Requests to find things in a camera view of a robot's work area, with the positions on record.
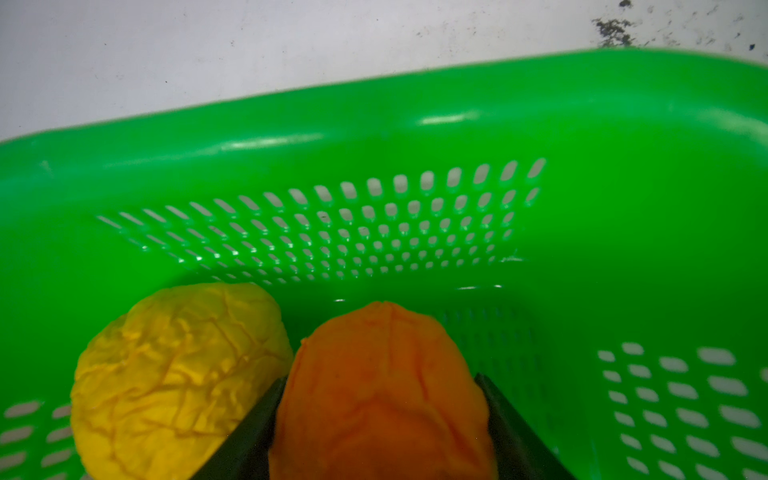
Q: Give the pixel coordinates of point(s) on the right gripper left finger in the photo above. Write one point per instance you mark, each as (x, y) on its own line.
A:
(244, 453)

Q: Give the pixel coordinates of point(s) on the green plastic basket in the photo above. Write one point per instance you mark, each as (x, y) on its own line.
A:
(590, 228)

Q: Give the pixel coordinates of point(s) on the yellow fruit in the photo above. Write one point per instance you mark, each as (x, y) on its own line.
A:
(160, 388)

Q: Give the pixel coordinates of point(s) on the orange fruit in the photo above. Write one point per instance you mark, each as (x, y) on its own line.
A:
(381, 393)

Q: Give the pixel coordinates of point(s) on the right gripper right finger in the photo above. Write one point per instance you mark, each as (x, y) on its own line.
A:
(520, 452)

